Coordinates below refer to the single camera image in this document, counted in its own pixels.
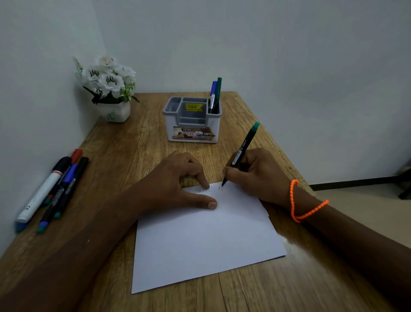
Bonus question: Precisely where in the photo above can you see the person's left hand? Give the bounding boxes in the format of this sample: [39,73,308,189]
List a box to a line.
[139,150,218,217]

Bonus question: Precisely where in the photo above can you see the person's right hand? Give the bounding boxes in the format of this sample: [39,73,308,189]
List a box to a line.
[222,147,293,207]

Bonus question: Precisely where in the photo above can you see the black marker with green end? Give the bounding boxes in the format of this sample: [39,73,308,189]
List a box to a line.
[221,121,260,187]

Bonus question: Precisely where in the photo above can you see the white paper sheet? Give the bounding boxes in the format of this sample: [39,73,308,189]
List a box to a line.
[131,181,287,294]

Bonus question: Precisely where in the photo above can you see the person's right forearm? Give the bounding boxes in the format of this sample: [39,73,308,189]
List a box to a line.
[283,185,411,312]

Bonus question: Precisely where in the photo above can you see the person's left forearm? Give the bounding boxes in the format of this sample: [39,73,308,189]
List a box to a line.
[0,183,151,312]

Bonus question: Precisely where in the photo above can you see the grey plastic desk organizer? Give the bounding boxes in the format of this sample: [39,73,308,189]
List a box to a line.
[162,96,223,144]

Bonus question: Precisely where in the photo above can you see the blue pen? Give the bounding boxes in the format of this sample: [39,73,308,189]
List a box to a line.
[208,81,218,114]

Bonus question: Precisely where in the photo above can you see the green capped marker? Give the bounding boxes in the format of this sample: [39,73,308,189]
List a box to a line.
[211,77,223,115]

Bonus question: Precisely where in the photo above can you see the red capped marker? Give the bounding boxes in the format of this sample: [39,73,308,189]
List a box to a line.
[42,148,83,207]

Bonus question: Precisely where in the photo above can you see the blue capped black marker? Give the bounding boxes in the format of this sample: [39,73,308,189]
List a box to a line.
[36,163,79,235]

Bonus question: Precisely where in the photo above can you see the white artificial flowers in pot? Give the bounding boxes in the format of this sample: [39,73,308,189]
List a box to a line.
[73,55,140,123]

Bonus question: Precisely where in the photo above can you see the white marker with black cap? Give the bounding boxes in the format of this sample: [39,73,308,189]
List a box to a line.
[15,156,72,233]

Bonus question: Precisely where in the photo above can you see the dark furniture leg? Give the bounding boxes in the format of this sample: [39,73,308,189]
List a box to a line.
[397,160,411,200]

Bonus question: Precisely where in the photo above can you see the orange bead bracelet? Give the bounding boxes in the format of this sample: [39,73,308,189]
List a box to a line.
[289,179,329,224]

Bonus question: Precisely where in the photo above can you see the black floor rail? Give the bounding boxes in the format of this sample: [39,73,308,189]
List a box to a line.
[309,175,411,192]

